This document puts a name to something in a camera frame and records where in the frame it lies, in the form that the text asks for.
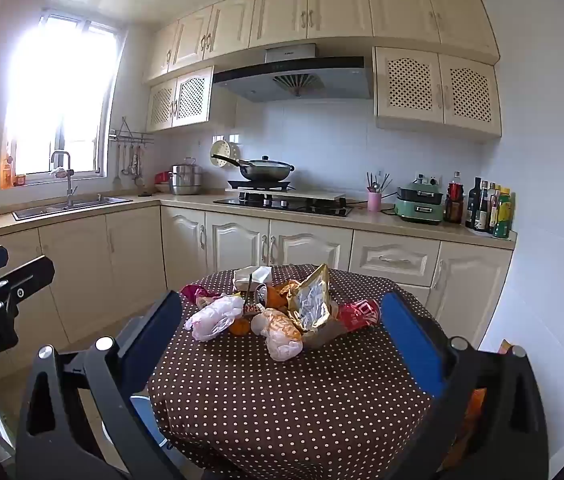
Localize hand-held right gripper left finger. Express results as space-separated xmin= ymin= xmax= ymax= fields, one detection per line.
xmin=16 ymin=289 xmax=185 ymax=480

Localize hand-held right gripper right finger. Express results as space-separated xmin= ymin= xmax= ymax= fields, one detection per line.
xmin=380 ymin=291 xmax=550 ymax=480

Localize white plastic bag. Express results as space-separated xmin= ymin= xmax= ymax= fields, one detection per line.
xmin=184 ymin=295 xmax=245 ymax=342

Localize red crushed can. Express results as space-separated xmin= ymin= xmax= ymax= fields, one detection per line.
xmin=336 ymin=299 xmax=382 ymax=333

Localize light blue plastic bin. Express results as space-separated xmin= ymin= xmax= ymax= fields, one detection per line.
xmin=99 ymin=394 xmax=175 ymax=480

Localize white paper packaging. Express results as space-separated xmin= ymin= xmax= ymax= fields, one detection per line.
xmin=233 ymin=266 xmax=274 ymax=291

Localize gold foil snack bag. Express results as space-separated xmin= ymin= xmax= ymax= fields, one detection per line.
xmin=287 ymin=263 xmax=340 ymax=335

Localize clear bag with orange peel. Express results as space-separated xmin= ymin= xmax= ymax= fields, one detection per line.
xmin=252 ymin=307 xmax=304 ymax=362

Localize steel sink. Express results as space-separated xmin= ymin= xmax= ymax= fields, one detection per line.
xmin=12 ymin=195 xmax=134 ymax=222

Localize chrome faucet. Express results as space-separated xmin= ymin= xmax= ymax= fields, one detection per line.
xmin=51 ymin=151 xmax=79 ymax=208

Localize cream base cabinets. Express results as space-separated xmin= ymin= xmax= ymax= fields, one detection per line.
xmin=0 ymin=195 xmax=518 ymax=361

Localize green electric cooker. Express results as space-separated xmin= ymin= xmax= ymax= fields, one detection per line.
xmin=393 ymin=182 xmax=445 ymax=226

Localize round polka dot table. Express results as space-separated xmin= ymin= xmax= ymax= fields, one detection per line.
xmin=147 ymin=264 xmax=445 ymax=480

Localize steel pot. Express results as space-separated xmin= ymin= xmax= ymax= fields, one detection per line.
xmin=168 ymin=157 xmax=204 ymax=196

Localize red label soda bottle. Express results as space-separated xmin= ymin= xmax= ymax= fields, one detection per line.
xmin=444 ymin=171 xmax=465 ymax=225

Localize dark sauce bottle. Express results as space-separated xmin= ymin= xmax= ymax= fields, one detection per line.
xmin=477 ymin=180 xmax=493 ymax=233

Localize green plastic bottle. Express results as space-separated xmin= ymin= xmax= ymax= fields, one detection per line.
xmin=493 ymin=187 xmax=513 ymax=239

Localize bundle of chopsticks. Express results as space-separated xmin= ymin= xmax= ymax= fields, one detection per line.
xmin=366 ymin=171 xmax=394 ymax=194

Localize black gas cooktop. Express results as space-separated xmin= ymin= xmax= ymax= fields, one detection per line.
xmin=213 ymin=179 xmax=354 ymax=218

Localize kitchen window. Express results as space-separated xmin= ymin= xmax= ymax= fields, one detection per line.
xmin=2 ymin=12 xmax=125 ymax=188

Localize cream perforated strainer plate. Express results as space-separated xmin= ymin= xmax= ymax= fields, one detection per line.
xmin=210 ymin=140 xmax=235 ymax=168

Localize black wok with lid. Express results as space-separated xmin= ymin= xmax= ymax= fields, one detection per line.
xmin=219 ymin=154 xmax=295 ymax=182

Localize grey range hood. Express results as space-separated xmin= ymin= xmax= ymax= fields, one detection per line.
xmin=212 ymin=44 xmax=374 ymax=103

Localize wall utensil rack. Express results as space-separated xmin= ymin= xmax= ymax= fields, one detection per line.
xmin=109 ymin=117 xmax=155 ymax=148

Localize lattice door wall cabinet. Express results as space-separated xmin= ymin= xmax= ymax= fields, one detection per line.
xmin=373 ymin=46 xmax=503 ymax=143
xmin=146 ymin=66 xmax=214 ymax=133

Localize cream upper wall cabinets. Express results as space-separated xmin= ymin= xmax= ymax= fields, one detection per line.
xmin=144 ymin=0 xmax=500 ymax=83

